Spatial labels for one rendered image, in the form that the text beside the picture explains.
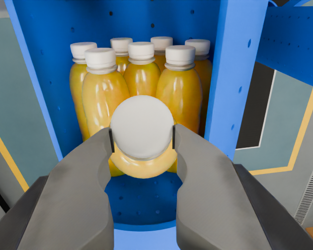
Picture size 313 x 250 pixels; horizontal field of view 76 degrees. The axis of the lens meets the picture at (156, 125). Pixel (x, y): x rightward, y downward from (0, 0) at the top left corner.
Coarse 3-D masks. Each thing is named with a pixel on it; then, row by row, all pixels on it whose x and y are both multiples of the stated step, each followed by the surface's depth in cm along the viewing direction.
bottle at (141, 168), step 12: (168, 144) 14; (120, 156) 15; (132, 156) 14; (156, 156) 14; (168, 156) 15; (120, 168) 16; (132, 168) 15; (144, 168) 15; (156, 168) 15; (168, 168) 18
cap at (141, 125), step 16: (144, 96) 12; (128, 112) 12; (144, 112) 12; (160, 112) 12; (112, 128) 12; (128, 128) 12; (144, 128) 12; (160, 128) 12; (128, 144) 12; (144, 144) 12; (160, 144) 12
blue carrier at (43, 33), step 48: (48, 0) 28; (96, 0) 34; (144, 0) 36; (192, 0) 33; (240, 0) 14; (48, 48) 29; (240, 48) 17; (48, 96) 29; (240, 96) 20; (144, 192) 36; (144, 240) 25
